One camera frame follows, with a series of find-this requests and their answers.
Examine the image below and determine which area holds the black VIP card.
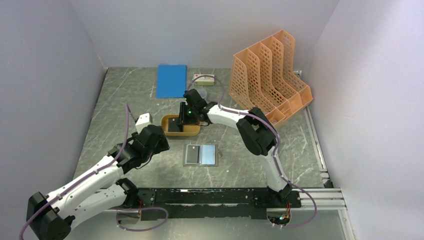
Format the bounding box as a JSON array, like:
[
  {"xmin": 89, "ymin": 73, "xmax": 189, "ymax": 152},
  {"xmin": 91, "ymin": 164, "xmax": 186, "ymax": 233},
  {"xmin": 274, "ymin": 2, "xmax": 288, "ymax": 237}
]
[{"xmin": 184, "ymin": 145, "xmax": 200, "ymax": 165}]

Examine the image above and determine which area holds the orange mesh file organizer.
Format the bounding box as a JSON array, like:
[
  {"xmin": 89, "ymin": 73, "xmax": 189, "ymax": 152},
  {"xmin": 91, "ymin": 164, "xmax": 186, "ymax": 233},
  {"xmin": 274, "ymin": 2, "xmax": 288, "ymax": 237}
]
[{"xmin": 228, "ymin": 30, "xmax": 313, "ymax": 127}]

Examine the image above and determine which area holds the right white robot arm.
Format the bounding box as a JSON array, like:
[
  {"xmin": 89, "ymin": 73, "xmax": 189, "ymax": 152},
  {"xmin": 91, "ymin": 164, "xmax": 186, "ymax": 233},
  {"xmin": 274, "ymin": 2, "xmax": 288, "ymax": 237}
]
[{"xmin": 182, "ymin": 89, "xmax": 293, "ymax": 207}]

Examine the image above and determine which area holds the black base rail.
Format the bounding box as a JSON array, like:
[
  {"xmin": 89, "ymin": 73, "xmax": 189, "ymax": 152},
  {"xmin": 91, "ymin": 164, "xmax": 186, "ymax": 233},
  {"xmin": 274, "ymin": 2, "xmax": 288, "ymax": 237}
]
[{"xmin": 121, "ymin": 187, "xmax": 302, "ymax": 221}]

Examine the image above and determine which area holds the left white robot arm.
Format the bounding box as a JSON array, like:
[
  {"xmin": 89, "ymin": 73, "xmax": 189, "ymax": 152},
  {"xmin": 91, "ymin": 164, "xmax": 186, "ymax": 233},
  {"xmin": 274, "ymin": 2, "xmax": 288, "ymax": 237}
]
[{"xmin": 25, "ymin": 124, "xmax": 170, "ymax": 240}]

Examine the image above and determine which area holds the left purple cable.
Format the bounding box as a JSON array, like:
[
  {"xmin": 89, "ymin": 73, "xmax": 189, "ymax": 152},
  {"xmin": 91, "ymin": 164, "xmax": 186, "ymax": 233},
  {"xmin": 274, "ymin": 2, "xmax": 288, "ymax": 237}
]
[{"xmin": 18, "ymin": 102, "xmax": 170, "ymax": 240}]

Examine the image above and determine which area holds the small red white box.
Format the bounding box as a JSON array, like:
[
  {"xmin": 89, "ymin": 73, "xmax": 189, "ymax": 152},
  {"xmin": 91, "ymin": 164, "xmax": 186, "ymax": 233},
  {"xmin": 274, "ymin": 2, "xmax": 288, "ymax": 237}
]
[{"xmin": 193, "ymin": 73, "xmax": 215, "ymax": 86}]

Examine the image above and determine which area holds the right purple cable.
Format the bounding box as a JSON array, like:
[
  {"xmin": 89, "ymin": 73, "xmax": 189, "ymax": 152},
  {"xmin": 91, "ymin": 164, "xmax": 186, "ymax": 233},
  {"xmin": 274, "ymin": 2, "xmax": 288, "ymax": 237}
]
[{"xmin": 185, "ymin": 75, "xmax": 319, "ymax": 230}]

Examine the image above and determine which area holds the small clear plastic cup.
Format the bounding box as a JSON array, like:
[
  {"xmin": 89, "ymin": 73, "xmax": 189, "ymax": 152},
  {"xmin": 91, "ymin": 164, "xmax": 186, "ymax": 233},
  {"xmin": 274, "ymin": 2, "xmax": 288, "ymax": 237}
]
[{"xmin": 198, "ymin": 89, "xmax": 208, "ymax": 99}]

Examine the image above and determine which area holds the orange oval tray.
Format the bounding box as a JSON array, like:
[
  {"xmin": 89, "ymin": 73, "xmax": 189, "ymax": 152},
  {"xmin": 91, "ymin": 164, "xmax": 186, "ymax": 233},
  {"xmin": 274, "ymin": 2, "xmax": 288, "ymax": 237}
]
[{"xmin": 161, "ymin": 114, "xmax": 201, "ymax": 137}]

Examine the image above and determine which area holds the blue notebook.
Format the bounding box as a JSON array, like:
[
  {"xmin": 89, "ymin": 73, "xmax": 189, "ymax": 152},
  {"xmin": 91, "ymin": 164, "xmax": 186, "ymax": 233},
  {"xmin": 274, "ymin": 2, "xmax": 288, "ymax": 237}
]
[{"xmin": 156, "ymin": 64, "xmax": 187, "ymax": 99}]

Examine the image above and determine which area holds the purple cable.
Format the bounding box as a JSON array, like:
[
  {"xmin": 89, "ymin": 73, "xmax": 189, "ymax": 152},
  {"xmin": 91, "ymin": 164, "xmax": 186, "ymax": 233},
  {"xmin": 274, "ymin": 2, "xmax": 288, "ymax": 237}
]
[
  {"xmin": 18, "ymin": 102, "xmax": 170, "ymax": 240},
  {"xmin": 185, "ymin": 75, "xmax": 319, "ymax": 230}
]

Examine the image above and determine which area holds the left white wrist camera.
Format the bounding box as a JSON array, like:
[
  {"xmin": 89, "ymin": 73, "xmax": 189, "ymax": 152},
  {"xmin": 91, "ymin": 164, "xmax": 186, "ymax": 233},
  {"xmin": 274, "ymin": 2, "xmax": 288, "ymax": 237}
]
[{"xmin": 135, "ymin": 112, "xmax": 153, "ymax": 133}]

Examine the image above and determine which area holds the grey card holder wallet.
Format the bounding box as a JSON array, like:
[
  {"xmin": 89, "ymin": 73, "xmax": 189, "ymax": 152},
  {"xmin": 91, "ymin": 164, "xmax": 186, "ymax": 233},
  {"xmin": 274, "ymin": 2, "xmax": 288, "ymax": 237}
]
[{"xmin": 182, "ymin": 144, "xmax": 221, "ymax": 167}]

